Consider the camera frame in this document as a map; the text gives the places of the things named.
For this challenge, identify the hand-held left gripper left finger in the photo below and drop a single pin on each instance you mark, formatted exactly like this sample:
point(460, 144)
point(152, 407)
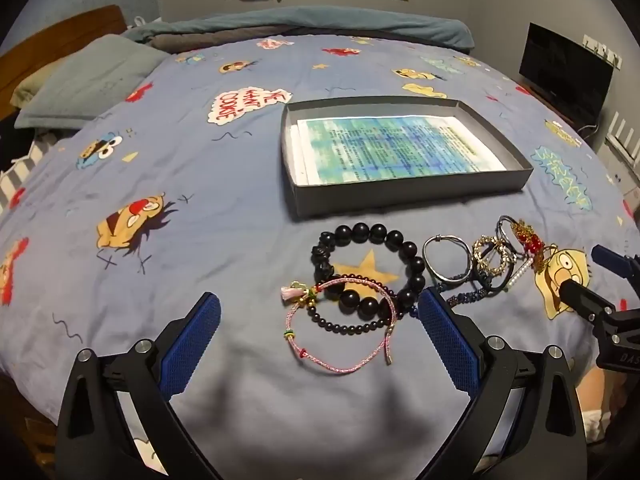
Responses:
point(192, 345)

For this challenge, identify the pearl hair clip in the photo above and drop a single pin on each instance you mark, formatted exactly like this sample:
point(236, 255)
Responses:
point(521, 270)

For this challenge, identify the blue cartoon printed blanket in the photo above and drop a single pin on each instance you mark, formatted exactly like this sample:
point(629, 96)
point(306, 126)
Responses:
point(175, 170)

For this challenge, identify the wooden headboard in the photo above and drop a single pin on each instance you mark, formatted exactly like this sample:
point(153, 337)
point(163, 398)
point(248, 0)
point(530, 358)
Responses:
point(30, 45)

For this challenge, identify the black monitor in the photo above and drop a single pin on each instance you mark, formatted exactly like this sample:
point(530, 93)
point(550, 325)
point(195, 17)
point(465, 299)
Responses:
point(565, 72)

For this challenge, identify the thin silver hoop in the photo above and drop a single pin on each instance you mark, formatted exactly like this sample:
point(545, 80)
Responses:
point(502, 223)

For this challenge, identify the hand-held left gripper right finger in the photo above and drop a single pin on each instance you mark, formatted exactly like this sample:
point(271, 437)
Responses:
point(447, 345)

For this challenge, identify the grey-green pillow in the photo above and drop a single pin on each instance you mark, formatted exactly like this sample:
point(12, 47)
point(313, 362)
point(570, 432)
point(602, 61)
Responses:
point(90, 85)

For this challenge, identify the grey cardboard box tray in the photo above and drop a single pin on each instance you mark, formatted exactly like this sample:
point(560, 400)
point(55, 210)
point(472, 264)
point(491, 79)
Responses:
point(295, 160)

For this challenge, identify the blue printed paper sheet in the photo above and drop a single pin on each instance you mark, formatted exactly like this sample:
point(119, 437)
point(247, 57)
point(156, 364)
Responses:
point(390, 147)

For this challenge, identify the white router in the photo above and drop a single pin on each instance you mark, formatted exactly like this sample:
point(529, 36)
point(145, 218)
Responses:
point(622, 135)

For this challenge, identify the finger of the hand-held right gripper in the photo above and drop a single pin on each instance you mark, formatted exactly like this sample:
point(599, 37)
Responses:
point(582, 297)
point(606, 258)

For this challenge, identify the silver bangle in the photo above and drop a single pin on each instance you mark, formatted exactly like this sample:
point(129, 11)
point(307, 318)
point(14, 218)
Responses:
point(425, 260)

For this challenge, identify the blue-grey folded duvet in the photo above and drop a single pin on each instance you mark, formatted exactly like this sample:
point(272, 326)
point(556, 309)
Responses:
point(300, 22)

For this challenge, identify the person's right forearm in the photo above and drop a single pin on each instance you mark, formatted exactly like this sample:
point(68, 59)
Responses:
point(594, 390)

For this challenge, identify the white wall hooks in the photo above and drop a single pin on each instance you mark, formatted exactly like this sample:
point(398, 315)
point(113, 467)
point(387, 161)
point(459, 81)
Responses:
point(602, 50)

